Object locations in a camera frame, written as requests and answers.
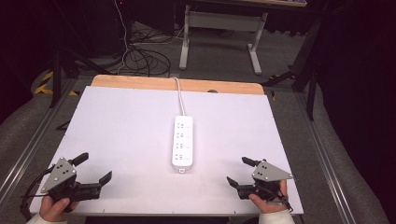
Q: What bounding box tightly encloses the white metal desk frame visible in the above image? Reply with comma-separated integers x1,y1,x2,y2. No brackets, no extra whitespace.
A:
178,4,269,76

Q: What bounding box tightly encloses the wooden table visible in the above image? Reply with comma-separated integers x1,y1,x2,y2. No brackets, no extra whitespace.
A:
90,74,265,96

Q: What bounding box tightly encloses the white power strip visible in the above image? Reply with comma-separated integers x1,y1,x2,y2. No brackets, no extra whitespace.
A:
171,115,194,175

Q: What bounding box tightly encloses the black metal stand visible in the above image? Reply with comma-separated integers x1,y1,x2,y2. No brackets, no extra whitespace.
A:
261,17,322,121

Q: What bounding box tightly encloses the white power strip cable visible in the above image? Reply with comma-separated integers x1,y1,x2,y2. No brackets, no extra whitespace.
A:
172,76,187,117

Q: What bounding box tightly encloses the black tripod stand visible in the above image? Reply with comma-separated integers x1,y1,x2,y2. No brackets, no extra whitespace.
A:
49,46,110,109

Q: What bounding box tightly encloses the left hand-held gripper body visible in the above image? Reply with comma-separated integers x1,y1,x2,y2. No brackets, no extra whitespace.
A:
40,156,103,203

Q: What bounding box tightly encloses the yellow black floor tape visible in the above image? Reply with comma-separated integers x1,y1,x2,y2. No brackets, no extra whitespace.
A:
34,70,80,97

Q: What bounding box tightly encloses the grey metal floor rail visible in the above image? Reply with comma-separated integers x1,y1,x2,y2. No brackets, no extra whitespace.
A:
0,78,78,200
294,92,357,224

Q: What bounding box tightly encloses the thin white cable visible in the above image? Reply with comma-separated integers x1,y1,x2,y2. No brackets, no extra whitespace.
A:
113,0,131,76

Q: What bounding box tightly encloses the person's right hand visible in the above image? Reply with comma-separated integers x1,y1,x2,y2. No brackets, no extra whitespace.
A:
248,179,290,215

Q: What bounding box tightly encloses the wooden desk top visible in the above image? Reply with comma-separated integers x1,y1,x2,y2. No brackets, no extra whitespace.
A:
199,0,308,8

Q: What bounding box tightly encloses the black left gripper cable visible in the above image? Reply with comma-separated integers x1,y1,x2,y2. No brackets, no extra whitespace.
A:
20,166,56,220

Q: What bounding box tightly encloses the tangle of black cables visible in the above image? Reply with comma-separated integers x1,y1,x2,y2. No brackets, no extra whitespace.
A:
123,29,172,77

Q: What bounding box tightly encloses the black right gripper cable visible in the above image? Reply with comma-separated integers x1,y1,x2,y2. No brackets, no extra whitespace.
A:
266,186,294,213

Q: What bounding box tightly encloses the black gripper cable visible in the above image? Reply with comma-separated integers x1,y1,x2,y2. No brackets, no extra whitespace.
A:
266,186,294,213
20,166,56,220

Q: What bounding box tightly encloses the person's left hand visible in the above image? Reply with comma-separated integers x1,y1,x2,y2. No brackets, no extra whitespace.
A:
38,195,80,223

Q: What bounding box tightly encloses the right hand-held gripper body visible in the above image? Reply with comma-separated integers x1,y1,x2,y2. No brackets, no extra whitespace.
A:
237,159,294,201

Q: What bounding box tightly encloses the white board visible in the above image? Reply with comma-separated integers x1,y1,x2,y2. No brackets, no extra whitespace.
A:
29,85,304,217

